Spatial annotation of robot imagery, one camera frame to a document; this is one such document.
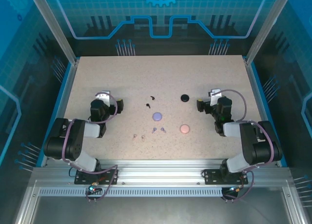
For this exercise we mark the connector board with leds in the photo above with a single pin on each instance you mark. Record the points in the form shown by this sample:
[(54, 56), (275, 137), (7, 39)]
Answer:
[(92, 188), (235, 189)]

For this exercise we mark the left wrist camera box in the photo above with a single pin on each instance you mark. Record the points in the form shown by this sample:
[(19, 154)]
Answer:
[(105, 97)]

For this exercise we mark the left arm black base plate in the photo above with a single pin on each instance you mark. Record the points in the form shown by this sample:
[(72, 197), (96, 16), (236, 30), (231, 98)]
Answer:
[(83, 178)]

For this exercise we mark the right aluminium frame post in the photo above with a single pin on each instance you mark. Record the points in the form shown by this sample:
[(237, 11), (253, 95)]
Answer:
[(267, 26)]

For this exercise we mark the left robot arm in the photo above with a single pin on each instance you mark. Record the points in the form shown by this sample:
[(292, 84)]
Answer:
[(73, 146)]

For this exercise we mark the right table side rail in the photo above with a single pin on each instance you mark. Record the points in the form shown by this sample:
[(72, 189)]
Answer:
[(259, 99)]

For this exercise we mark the right connector board with leds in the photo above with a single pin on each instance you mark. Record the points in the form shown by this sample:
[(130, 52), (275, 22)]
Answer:
[(235, 189)]

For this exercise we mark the left table side rail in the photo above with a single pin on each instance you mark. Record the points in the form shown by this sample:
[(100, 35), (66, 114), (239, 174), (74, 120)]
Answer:
[(68, 87)]

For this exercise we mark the left aluminium frame post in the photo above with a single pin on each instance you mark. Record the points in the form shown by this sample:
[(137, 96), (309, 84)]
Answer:
[(54, 26)]

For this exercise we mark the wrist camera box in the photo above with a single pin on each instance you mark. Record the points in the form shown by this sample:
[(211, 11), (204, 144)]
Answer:
[(215, 97), (105, 97)]

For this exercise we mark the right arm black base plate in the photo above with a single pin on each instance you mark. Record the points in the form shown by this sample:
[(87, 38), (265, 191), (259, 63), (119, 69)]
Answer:
[(212, 176)]

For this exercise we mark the purple earbud charging case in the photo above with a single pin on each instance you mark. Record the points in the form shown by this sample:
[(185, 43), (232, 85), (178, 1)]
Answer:
[(157, 116)]

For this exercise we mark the left connector board with leds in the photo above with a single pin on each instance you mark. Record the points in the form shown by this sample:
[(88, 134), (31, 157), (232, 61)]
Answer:
[(92, 188)]

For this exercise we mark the aluminium mounting rail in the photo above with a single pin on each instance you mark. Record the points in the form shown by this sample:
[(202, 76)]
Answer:
[(158, 170)]

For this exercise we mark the aluminium frame post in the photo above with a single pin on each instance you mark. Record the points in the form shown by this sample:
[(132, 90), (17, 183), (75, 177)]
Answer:
[(267, 26), (54, 26)]

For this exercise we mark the pink earbud charging case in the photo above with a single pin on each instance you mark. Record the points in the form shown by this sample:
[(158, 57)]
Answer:
[(184, 128)]

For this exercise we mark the table side rail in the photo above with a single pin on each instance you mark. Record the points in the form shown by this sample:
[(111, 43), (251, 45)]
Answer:
[(259, 99), (68, 87)]

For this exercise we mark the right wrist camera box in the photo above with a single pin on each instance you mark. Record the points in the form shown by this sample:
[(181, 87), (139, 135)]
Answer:
[(215, 97)]

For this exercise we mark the black earbud charging case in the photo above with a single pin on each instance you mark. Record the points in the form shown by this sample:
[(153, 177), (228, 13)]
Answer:
[(185, 97)]

